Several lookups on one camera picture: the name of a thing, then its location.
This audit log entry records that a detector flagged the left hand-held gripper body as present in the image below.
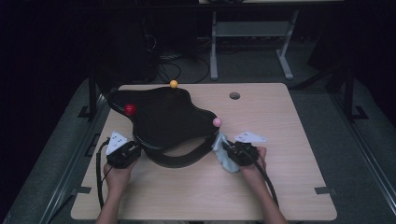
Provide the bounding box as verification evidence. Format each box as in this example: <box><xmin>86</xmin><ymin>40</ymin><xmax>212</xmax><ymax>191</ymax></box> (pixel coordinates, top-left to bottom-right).
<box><xmin>105</xmin><ymin>130</ymin><xmax>141</xmax><ymax>170</ymax></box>

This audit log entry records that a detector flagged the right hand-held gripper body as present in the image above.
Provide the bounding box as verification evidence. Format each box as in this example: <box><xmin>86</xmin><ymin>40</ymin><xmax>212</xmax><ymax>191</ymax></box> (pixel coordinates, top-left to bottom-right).
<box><xmin>228</xmin><ymin>131</ymin><xmax>268</xmax><ymax>167</ymax></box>

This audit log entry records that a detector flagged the light blue cloth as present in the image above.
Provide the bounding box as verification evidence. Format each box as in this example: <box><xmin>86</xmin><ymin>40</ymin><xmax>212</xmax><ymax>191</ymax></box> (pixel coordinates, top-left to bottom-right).
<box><xmin>211</xmin><ymin>133</ymin><xmax>241</xmax><ymax>174</ymax></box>

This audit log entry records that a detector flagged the black wavy tray stand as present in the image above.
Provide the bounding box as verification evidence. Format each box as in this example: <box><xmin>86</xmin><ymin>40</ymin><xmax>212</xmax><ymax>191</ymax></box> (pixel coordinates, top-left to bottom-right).
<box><xmin>106</xmin><ymin>79</ymin><xmax>223</xmax><ymax>169</ymax></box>

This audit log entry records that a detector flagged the person's right hand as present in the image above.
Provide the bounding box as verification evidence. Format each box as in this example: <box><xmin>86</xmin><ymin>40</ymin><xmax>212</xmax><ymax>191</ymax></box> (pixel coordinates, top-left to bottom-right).
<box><xmin>241</xmin><ymin>147</ymin><xmax>268</xmax><ymax>185</ymax></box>

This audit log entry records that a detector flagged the person's left hand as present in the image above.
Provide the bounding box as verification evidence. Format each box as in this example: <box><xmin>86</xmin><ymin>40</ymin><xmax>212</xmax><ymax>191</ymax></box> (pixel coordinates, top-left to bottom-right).
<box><xmin>103</xmin><ymin>160</ymin><xmax>138</xmax><ymax>195</ymax></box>

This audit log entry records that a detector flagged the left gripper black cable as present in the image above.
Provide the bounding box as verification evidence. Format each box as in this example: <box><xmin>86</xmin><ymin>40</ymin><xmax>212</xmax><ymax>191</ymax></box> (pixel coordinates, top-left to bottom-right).
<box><xmin>95</xmin><ymin>138</ymin><xmax>111</xmax><ymax>210</ymax></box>

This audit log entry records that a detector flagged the grey metal floor rail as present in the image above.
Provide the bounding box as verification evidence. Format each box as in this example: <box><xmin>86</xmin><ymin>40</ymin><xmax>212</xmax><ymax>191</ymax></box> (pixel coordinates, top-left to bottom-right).
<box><xmin>330</xmin><ymin>90</ymin><xmax>396</xmax><ymax>216</ymax></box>
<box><xmin>38</xmin><ymin>92</ymin><xmax>106</xmax><ymax>224</ymax></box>

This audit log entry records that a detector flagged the black metal stand post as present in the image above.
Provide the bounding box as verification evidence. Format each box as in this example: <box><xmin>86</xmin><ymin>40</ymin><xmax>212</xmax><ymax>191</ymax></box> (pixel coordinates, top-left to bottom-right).
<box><xmin>340</xmin><ymin>66</ymin><xmax>370</xmax><ymax>123</ymax></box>
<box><xmin>78</xmin><ymin>69</ymin><xmax>101</xmax><ymax>120</ymax></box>

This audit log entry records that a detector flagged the grey metal table frame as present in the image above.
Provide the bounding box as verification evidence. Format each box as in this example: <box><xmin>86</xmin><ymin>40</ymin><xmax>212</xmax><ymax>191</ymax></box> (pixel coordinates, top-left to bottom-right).
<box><xmin>209</xmin><ymin>9</ymin><xmax>300</xmax><ymax>81</ymax></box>

